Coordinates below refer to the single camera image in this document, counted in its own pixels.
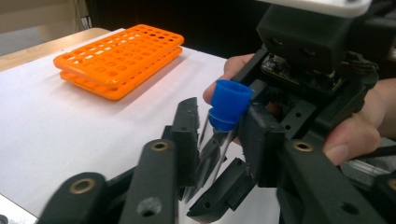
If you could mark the wooden table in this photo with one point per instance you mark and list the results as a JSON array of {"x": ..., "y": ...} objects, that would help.
[{"x": 31, "y": 54}]

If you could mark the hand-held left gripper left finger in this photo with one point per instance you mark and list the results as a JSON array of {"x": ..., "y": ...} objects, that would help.
[{"x": 186, "y": 140}]

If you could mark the orange plastic test tube rack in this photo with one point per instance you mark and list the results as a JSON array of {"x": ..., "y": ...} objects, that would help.
[{"x": 118, "y": 59}]

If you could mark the blue capped test tube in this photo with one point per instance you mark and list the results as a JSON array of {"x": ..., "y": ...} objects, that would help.
[{"x": 230, "y": 102}]

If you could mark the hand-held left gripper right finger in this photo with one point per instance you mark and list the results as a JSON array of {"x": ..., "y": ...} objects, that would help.
[{"x": 261, "y": 146}]

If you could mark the metal floor rail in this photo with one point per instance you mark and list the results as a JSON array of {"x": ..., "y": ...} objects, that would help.
[{"x": 364, "y": 169}]

